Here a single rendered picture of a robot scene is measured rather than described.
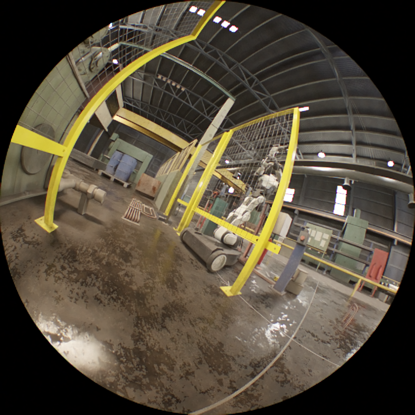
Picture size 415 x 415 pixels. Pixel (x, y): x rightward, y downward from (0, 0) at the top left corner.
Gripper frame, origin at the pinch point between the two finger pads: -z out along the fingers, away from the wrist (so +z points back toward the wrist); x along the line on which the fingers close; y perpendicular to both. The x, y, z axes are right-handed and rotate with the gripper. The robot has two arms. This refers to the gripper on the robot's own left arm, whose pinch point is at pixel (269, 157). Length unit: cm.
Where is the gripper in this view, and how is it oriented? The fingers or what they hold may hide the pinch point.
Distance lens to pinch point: 135.9
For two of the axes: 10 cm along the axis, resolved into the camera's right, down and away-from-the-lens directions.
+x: 4.8, 2.0, -8.6
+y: -4.2, 9.1, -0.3
